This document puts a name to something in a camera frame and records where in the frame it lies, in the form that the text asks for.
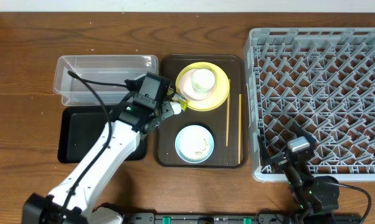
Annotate light blue bowl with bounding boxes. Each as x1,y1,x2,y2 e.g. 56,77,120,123
174,125,215,164

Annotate yellow plate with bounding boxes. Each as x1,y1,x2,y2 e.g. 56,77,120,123
176,62,230,111

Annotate dark brown serving tray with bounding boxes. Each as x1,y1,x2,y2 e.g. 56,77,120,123
154,54,248,169

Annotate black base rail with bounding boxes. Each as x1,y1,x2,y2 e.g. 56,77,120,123
122,212,361,224

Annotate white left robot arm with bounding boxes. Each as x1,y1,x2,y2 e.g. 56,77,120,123
22,93,186,223

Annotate black tray bin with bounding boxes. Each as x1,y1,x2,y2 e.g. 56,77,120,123
57,105,148,164

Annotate grey dishwasher rack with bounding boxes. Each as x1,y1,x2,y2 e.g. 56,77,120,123
244,27,375,182

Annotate white cup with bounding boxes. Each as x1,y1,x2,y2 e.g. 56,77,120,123
191,68,216,93

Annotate wooden chopstick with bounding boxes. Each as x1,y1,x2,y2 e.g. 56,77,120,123
238,94,242,164
225,79,231,147

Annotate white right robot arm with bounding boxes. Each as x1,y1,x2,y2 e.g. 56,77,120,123
259,134,339,223

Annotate clear plastic bin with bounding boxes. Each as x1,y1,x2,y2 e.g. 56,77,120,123
53,55,159,106

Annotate yellow green snack wrapper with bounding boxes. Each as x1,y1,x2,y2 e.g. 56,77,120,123
167,87,188,112

